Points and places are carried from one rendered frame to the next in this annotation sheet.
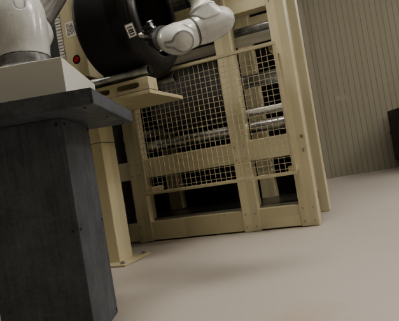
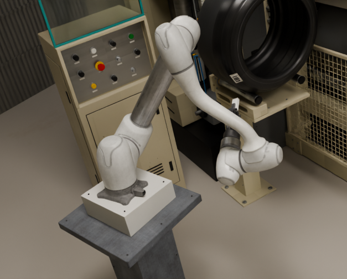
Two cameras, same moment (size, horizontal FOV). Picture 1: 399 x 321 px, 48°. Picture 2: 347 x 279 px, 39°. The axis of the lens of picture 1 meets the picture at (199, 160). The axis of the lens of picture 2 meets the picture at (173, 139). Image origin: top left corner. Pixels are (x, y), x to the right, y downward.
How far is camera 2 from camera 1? 2.02 m
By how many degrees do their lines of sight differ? 54
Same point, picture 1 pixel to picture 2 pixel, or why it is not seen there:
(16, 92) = (108, 219)
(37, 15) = (119, 168)
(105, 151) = not seen: hidden behind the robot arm
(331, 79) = not seen: outside the picture
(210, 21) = (253, 165)
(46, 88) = (120, 226)
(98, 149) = not seen: hidden behind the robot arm
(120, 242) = (248, 184)
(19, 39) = (110, 184)
